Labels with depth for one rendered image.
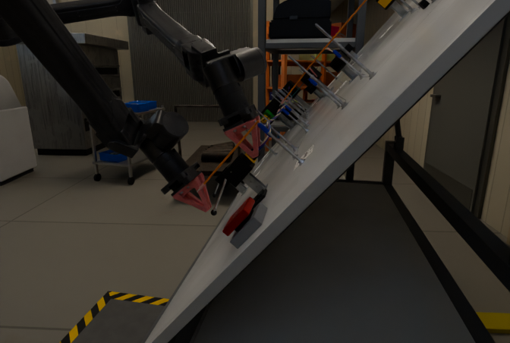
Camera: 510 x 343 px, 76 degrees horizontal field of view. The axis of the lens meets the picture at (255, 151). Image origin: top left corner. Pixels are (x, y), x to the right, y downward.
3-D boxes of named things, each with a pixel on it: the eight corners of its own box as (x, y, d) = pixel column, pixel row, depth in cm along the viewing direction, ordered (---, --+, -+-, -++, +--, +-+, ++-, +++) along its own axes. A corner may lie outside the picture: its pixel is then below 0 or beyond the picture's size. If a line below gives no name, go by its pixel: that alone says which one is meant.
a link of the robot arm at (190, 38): (136, 28, 98) (126, -11, 91) (155, 23, 100) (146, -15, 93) (199, 92, 71) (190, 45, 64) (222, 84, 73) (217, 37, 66)
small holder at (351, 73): (365, 63, 87) (344, 45, 86) (361, 72, 79) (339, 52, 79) (352, 76, 89) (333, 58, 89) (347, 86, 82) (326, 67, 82)
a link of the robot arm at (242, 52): (193, 80, 74) (187, 42, 68) (236, 64, 79) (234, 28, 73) (222, 103, 67) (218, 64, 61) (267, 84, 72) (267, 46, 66)
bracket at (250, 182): (260, 191, 72) (243, 177, 72) (268, 184, 72) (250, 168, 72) (258, 198, 68) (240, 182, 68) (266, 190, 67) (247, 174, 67)
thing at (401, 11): (411, 4, 98) (389, -15, 97) (412, 8, 89) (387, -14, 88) (399, 17, 100) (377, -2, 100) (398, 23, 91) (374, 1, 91)
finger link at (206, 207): (225, 194, 75) (198, 163, 75) (216, 205, 68) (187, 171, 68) (203, 211, 77) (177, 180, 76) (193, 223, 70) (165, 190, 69)
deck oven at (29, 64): (99, 156, 510) (84, 33, 466) (31, 155, 517) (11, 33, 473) (136, 138, 649) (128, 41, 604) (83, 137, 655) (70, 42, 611)
